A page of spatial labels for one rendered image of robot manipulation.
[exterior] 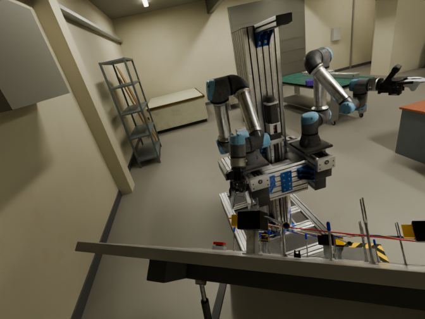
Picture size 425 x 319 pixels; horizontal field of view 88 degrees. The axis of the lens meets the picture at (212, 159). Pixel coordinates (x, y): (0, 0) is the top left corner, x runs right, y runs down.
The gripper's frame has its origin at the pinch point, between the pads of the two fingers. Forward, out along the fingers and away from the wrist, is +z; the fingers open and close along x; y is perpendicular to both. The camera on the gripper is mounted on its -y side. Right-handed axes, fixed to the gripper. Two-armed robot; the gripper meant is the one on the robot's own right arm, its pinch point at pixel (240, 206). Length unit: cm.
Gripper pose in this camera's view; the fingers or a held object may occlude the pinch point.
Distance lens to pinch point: 112.8
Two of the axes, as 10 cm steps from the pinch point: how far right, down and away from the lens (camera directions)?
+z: 0.5, 10.0, 0.4
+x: 9.6, -0.3, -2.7
